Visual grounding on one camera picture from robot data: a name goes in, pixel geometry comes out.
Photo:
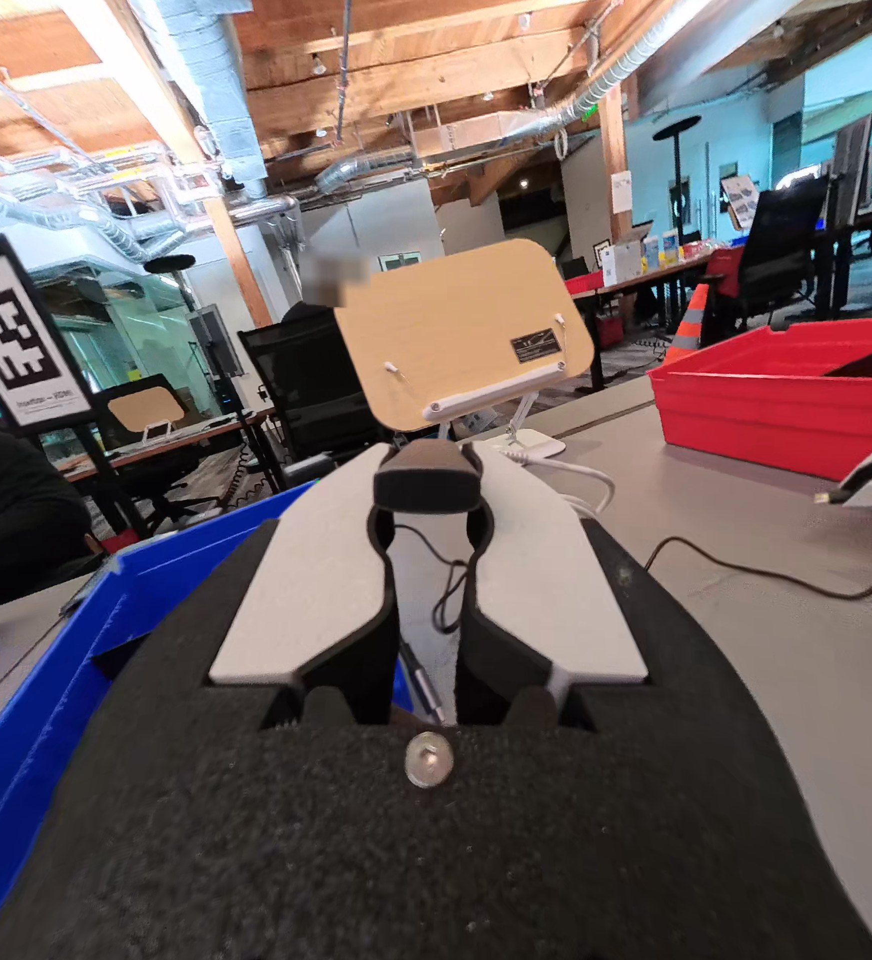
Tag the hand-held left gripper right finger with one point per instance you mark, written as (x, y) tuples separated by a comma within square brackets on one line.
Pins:
[(556, 592)]

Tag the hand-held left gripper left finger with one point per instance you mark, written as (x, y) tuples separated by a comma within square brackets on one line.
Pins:
[(308, 585)]

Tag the dark grey USB hub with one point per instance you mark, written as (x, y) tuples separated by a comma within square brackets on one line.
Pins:
[(428, 480)]

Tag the grey desk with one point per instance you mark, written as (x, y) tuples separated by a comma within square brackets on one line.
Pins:
[(780, 675)]

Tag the grey pen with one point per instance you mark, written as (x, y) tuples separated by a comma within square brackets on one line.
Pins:
[(422, 686)]

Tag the black office chair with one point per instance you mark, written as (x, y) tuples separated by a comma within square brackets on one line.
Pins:
[(316, 390), (777, 240)]

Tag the wooden table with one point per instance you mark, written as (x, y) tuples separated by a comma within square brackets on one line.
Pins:
[(653, 277), (166, 446)]

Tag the orange traffic cone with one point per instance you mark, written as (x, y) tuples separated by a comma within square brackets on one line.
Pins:
[(690, 330)]

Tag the blue plastic bin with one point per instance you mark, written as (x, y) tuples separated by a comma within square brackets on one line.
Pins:
[(46, 712)]

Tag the small red plastic bin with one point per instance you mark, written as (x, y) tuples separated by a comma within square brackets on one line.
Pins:
[(584, 283)]

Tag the black floor lamp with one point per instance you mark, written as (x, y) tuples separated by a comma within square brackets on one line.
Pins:
[(677, 165), (173, 274)]

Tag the black and white tag sign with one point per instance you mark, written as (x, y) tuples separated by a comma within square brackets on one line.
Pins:
[(12, 337)]

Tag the white square air duct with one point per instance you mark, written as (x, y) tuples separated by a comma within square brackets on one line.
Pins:
[(211, 82)]

